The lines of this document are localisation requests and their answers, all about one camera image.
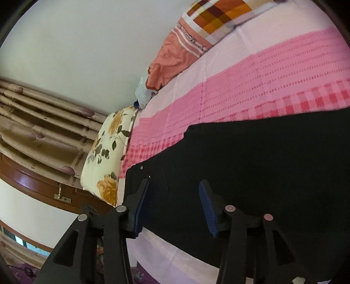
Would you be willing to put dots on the purple cloth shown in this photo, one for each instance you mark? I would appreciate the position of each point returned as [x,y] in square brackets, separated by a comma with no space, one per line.
[16,273]

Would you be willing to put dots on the black pants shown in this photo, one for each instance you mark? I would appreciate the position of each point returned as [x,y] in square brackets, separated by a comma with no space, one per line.
[259,163]

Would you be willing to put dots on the beige patterned curtain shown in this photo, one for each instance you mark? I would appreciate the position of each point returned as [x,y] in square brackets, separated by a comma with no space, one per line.
[41,123]

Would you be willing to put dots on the brass latch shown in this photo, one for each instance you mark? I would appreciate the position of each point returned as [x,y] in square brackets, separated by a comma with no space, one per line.
[61,196]

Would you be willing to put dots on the brown wooden door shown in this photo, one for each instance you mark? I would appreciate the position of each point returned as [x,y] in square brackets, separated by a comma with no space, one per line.
[27,183]

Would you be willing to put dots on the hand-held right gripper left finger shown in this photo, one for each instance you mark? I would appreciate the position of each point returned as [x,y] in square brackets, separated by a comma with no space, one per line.
[138,218]

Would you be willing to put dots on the floral pillow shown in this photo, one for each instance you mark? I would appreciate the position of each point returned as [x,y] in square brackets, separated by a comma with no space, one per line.
[106,153]

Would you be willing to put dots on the pink checked bedsheet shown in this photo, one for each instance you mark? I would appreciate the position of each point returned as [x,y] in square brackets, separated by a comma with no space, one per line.
[246,76]

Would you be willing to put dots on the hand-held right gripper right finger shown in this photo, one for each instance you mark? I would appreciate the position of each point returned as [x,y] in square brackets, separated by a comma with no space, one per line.
[207,207]

